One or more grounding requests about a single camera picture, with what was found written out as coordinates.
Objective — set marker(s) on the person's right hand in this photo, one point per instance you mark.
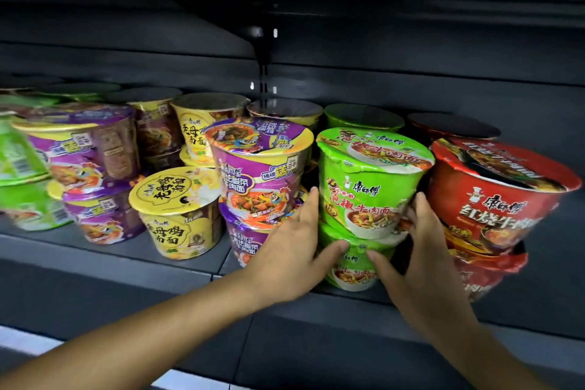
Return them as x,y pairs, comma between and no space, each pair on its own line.
429,280

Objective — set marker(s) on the person's left hand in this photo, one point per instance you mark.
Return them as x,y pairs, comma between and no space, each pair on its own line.
288,261

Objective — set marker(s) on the dark metal store shelving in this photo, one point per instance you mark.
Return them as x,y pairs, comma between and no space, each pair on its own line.
411,47

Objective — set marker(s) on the person's left forearm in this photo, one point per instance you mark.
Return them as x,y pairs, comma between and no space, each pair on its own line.
128,348

